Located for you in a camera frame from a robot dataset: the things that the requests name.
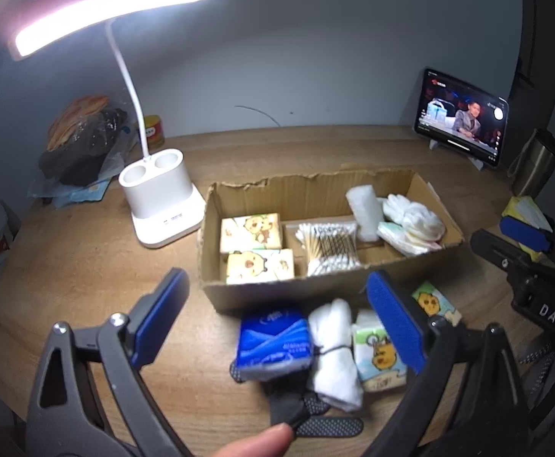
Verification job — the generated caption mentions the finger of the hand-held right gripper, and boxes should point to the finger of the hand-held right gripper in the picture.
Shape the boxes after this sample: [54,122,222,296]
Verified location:
[500,216,555,267]
[470,229,552,291]

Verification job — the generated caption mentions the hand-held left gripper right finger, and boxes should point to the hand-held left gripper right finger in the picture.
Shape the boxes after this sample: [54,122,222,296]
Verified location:
[363,270,533,457]

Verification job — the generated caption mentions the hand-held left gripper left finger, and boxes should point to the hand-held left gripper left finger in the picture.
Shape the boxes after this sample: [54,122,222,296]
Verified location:
[25,267,192,457]

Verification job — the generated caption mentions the cartoon print tissue pack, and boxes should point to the cartoon print tissue pack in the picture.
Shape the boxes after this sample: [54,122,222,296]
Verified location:
[352,308,408,394]
[226,249,296,285]
[411,281,463,327]
[220,213,284,254]

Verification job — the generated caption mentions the white socks bundle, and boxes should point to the white socks bundle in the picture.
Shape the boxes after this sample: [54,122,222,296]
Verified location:
[306,298,365,412]

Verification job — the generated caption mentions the cardboard box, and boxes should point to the cardboard box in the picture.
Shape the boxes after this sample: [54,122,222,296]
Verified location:
[196,168,465,315]

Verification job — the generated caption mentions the plain white socks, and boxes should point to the plain white socks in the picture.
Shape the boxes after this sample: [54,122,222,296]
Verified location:
[382,193,445,241]

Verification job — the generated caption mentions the cotton swab pack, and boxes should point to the cotton swab pack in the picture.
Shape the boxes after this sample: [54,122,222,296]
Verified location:
[294,220,361,277]

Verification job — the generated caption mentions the white foam sheet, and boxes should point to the white foam sheet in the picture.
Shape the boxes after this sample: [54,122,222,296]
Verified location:
[345,185,387,243]

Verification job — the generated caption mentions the blue tissue pack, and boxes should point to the blue tissue pack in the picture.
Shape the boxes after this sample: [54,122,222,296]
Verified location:
[236,304,315,382]

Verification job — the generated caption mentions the grey dotted socks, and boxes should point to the grey dotted socks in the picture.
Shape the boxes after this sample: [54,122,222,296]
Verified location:
[230,362,365,439]

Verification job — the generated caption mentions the wooden desktop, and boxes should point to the wooden desktop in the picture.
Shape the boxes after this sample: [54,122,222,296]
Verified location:
[0,124,555,457]

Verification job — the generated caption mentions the person's left hand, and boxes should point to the person's left hand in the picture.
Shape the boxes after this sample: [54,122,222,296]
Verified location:
[206,423,294,457]

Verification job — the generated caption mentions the yellow tissue box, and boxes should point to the yellow tissue box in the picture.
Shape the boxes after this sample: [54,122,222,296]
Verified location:
[502,195,555,262]

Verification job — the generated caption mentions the metal thermos cup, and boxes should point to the metal thermos cup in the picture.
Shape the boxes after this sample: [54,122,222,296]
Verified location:
[507,128,555,196]

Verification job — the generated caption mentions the white tablet stand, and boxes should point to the white tablet stand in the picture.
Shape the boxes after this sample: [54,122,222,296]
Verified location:
[427,140,490,172]

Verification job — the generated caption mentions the white desk lamp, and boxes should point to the white desk lamp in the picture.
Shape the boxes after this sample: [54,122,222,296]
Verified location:
[8,0,228,249]

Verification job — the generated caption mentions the tablet with lit screen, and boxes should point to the tablet with lit screen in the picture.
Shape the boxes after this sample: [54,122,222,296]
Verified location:
[413,67,510,168]

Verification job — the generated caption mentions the yellow can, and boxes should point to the yellow can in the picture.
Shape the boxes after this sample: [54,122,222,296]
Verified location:
[144,114,166,150]

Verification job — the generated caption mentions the orange striped bag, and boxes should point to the orange striped bag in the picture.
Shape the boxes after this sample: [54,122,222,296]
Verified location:
[46,95,111,153]

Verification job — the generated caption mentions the speckled braided cord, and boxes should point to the speckled braided cord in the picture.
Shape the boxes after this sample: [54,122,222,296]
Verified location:
[518,336,555,391]

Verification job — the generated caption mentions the thin dark wire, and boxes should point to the thin dark wire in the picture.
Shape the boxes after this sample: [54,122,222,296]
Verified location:
[234,104,283,127]

